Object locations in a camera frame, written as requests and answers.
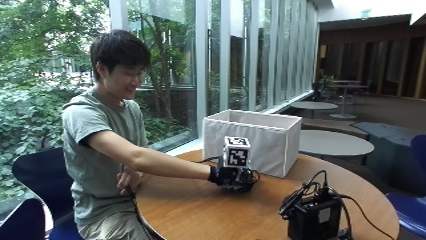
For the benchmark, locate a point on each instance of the white marker cube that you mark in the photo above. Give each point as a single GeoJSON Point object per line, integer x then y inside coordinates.
{"type": "Point", "coordinates": [236, 153]}

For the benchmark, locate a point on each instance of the white fabric storage box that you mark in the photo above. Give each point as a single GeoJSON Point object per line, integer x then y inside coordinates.
{"type": "Point", "coordinates": [261, 140]}

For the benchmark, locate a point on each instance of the the person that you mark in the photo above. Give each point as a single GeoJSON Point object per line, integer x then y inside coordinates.
{"type": "Point", "coordinates": [94, 133]}

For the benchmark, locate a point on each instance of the black electronics box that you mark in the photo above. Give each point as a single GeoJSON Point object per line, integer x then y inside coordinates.
{"type": "Point", "coordinates": [314, 216]}

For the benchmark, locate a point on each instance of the dark blue chair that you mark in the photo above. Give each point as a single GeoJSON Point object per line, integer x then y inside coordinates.
{"type": "Point", "coordinates": [20, 220]}
{"type": "Point", "coordinates": [41, 180]}

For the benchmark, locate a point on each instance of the round white table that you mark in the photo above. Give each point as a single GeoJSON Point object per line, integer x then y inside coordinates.
{"type": "Point", "coordinates": [334, 143]}
{"type": "Point", "coordinates": [314, 106]}

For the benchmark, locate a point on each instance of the tall round bar table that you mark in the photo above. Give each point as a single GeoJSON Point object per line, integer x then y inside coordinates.
{"type": "Point", "coordinates": [346, 100]}

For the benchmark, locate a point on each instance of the grey upholstered bench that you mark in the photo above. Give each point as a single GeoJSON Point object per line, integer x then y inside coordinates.
{"type": "Point", "coordinates": [390, 150]}

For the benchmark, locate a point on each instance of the potted plant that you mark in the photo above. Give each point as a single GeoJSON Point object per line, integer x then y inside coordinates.
{"type": "Point", "coordinates": [327, 81]}

